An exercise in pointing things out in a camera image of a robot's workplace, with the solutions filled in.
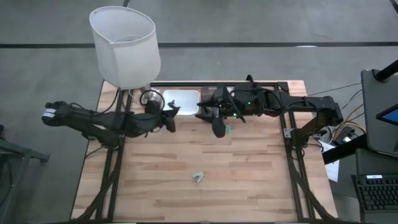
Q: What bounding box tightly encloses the black beam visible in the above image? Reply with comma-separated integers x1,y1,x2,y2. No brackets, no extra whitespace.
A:
322,133,369,166

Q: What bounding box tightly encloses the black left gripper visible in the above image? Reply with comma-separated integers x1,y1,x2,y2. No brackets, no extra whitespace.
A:
160,100,182,134

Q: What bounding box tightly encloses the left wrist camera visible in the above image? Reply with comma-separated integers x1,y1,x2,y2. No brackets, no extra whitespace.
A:
144,98,162,115

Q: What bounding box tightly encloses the white paper sheet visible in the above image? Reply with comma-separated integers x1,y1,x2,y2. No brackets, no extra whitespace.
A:
318,140,341,184

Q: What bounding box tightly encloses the black metal stand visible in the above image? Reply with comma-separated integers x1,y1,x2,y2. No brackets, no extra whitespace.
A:
0,124,50,224

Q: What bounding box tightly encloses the tablet with blue screen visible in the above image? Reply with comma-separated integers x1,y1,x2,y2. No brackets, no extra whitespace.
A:
375,104,398,127

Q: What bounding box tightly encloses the black round pole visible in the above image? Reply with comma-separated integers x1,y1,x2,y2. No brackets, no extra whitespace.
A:
373,58,398,83

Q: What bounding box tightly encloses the black aluminium table frame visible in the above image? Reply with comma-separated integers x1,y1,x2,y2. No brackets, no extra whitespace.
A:
70,81,340,224

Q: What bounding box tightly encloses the black keyboard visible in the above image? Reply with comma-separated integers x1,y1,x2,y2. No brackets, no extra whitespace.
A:
351,174,398,215

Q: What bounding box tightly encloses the white fabric basket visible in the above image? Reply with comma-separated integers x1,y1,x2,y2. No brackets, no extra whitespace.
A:
89,6,162,91

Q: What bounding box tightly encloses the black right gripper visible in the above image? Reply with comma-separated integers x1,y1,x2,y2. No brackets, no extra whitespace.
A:
195,84,247,124

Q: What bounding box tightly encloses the large white plastic bin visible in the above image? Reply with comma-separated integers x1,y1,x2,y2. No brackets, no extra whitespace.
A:
162,89,200,116

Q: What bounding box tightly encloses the black looped cable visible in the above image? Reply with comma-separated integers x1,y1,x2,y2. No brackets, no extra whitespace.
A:
139,89,166,108

